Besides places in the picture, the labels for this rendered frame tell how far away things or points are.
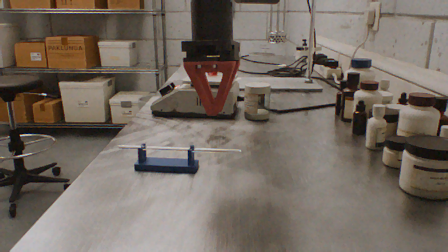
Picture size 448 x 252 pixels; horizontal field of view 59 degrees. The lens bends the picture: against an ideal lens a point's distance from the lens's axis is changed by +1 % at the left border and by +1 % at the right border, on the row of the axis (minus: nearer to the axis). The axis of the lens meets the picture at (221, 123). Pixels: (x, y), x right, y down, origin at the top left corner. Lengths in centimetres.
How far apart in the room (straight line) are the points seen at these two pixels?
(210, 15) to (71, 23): 310
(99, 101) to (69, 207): 264
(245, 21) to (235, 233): 293
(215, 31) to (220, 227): 25
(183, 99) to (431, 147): 54
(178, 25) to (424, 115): 281
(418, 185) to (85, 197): 45
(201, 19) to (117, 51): 263
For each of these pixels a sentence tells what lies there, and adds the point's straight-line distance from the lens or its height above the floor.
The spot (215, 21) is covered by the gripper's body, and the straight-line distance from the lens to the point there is 52.
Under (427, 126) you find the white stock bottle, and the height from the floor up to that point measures 81.
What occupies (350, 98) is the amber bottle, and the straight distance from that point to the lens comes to 91.
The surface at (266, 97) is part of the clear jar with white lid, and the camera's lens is 89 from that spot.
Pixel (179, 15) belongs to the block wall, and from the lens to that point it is 335.
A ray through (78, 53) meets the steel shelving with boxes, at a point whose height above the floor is 68.
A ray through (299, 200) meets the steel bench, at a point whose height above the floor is 75.
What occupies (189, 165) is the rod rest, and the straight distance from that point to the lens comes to 62.
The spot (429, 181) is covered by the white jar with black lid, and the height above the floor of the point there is 78.
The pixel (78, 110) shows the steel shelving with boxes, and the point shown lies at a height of 23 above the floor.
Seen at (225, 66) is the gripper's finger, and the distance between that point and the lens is 50.
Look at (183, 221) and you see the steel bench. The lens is 49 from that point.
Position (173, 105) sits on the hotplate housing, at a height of 78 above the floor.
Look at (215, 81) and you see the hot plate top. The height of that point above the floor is 84.
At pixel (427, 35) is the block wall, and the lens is 104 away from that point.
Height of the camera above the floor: 100
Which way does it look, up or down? 16 degrees down
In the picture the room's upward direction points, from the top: straight up
